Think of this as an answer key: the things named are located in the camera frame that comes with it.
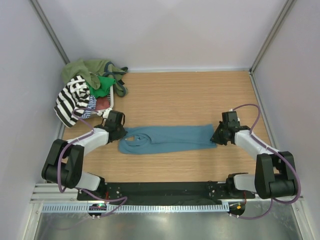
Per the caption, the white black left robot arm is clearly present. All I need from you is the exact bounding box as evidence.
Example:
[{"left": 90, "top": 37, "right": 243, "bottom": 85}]
[{"left": 41, "top": 108, "right": 127, "bottom": 200}]

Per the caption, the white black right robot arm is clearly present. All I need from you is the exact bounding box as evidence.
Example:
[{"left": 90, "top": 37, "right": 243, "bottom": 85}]
[{"left": 211, "top": 111, "right": 301, "bottom": 199}]

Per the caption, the red tank top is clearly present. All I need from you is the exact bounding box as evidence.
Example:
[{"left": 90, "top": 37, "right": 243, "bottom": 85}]
[{"left": 95, "top": 97, "right": 111, "bottom": 111}]

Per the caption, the blue white striped tank top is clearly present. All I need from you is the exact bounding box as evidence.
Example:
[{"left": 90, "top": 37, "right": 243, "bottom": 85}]
[{"left": 80, "top": 95, "right": 97, "bottom": 120}]

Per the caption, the bright green tank top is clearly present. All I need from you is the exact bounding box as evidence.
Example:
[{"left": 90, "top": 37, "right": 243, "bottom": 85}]
[{"left": 87, "top": 76, "right": 116, "bottom": 99}]

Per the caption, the black white striped tank top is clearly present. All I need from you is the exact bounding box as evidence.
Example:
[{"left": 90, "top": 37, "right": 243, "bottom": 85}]
[{"left": 53, "top": 75, "right": 90, "bottom": 128}]

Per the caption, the olive green tank top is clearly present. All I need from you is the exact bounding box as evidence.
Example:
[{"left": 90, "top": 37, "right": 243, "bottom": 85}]
[{"left": 61, "top": 58, "right": 129, "bottom": 97}]

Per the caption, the white laundry basket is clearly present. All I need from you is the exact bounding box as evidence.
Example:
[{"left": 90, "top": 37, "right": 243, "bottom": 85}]
[{"left": 91, "top": 87, "right": 114, "bottom": 118}]

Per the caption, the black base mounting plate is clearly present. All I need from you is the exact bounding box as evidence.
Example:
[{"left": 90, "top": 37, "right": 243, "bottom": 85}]
[{"left": 92, "top": 181, "right": 255, "bottom": 205}]

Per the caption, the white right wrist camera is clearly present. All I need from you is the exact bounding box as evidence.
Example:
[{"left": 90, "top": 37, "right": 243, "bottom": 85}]
[{"left": 229, "top": 108, "right": 241, "bottom": 122}]

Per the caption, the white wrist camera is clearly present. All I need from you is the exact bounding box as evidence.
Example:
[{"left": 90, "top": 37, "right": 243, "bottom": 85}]
[
  {"left": 229, "top": 108, "right": 241, "bottom": 122},
  {"left": 101, "top": 108, "right": 113, "bottom": 119}
]

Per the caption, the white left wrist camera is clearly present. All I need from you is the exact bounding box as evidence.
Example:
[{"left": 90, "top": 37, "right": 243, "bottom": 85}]
[{"left": 101, "top": 108, "right": 113, "bottom": 119}]

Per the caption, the perforated cable duct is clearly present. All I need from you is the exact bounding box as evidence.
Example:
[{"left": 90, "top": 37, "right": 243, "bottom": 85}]
[{"left": 41, "top": 202, "right": 229, "bottom": 214}]

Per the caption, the aluminium frame rail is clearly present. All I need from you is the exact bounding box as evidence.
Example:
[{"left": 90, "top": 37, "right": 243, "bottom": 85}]
[{"left": 29, "top": 180, "right": 305, "bottom": 203}]

